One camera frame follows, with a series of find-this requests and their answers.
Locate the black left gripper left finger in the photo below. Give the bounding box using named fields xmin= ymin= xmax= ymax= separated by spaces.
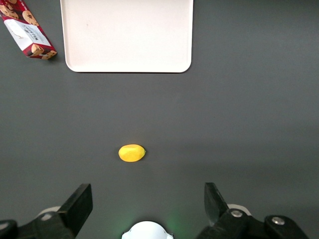
xmin=0 ymin=183 xmax=93 ymax=239

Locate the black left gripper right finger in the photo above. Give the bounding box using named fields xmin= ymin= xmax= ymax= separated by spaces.
xmin=195 ymin=183 xmax=310 ymax=239

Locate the red cookie box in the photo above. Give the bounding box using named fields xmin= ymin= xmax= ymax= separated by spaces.
xmin=0 ymin=0 xmax=58 ymax=61

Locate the white rectangular tray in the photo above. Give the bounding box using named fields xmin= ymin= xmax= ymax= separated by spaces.
xmin=59 ymin=0 xmax=194 ymax=74

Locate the yellow lemon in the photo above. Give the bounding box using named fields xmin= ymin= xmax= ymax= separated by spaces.
xmin=118 ymin=143 xmax=147 ymax=163

